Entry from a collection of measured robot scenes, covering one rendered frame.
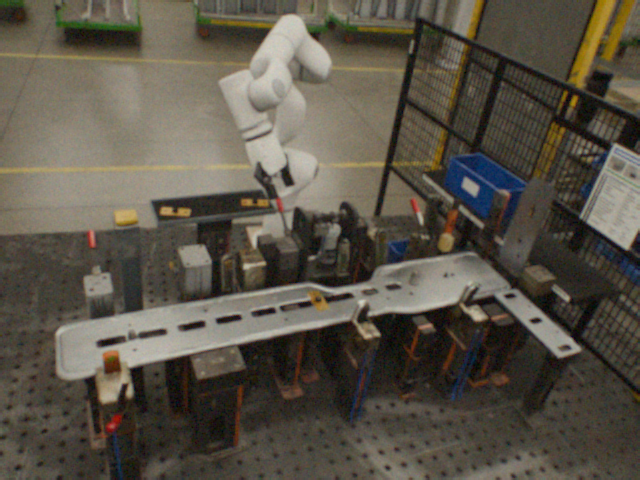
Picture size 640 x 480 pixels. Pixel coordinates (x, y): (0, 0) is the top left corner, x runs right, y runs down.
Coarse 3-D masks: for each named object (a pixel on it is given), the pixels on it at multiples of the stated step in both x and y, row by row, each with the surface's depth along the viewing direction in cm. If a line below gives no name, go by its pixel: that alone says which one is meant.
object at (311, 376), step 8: (304, 304) 164; (312, 304) 159; (304, 336) 169; (312, 336) 165; (304, 344) 170; (312, 344) 167; (304, 352) 170; (312, 352) 169; (304, 360) 171; (312, 360) 171; (304, 368) 173; (312, 368) 174; (304, 376) 173; (312, 376) 173
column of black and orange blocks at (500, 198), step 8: (496, 192) 191; (504, 192) 191; (496, 200) 192; (504, 200) 190; (496, 208) 192; (504, 208) 193; (488, 216) 197; (496, 216) 193; (488, 224) 197; (496, 224) 196; (488, 232) 198; (480, 240) 202; (488, 240) 200; (480, 248) 203; (488, 248) 202; (480, 256) 203
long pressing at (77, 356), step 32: (448, 256) 187; (288, 288) 162; (320, 288) 164; (352, 288) 166; (384, 288) 168; (416, 288) 170; (448, 288) 172; (480, 288) 174; (96, 320) 141; (128, 320) 143; (160, 320) 144; (192, 320) 146; (256, 320) 149; (288, 320) 151; (320, 320) 152; (64, 352) 131; (96, 352) 132; (128, 352) 134; (160, 352) 135; (192, 352) 137
